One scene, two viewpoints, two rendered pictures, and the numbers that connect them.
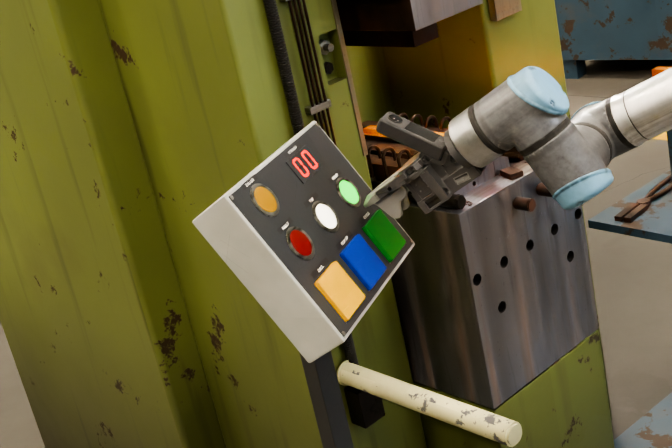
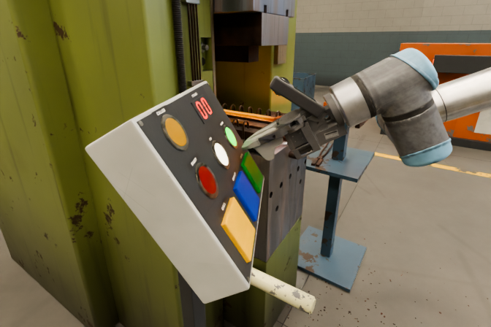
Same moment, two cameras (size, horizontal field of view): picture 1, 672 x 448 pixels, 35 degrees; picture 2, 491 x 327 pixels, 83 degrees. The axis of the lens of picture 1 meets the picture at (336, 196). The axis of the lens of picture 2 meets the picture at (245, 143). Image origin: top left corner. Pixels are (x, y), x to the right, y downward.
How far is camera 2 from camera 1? 1.19 m
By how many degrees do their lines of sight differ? 18
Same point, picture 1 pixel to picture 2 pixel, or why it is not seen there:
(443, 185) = (316, 138)
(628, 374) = not seen: hidden behind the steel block
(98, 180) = (35, 114)
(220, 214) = (123, 142)
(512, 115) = (402, 84)
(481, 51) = (267, 78)
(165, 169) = (85, 112)
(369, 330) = not seen: hidden behind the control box
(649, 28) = not seen: hidden behind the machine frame
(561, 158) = (432, 125)
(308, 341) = (208, 285)
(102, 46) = (46, 25)
